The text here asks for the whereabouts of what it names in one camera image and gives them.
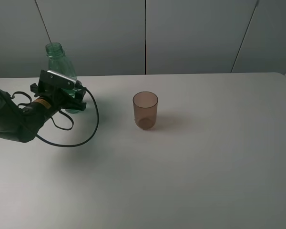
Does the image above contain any green transparent plastic bottle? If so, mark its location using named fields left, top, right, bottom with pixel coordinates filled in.
left=45, top=42, right=80, bottom=115

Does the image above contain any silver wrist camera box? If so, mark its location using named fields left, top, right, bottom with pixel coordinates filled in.
left=39, top=70, right=83, bottom=90

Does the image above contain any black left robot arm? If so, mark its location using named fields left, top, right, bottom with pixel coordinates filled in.
left=0, top=82, right=86, bottom=143

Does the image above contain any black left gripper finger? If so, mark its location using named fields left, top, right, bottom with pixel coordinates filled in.
left=74, top=90, right=86, bottom=103
left=54, top=92, right=86, bottom=111

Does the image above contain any black camera cable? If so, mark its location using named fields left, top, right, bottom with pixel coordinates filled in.
left=0, top=82, right=100, bottom=147

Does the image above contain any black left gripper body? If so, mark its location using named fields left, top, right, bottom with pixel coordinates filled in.
left=30, top=83, right=78, bottom=107

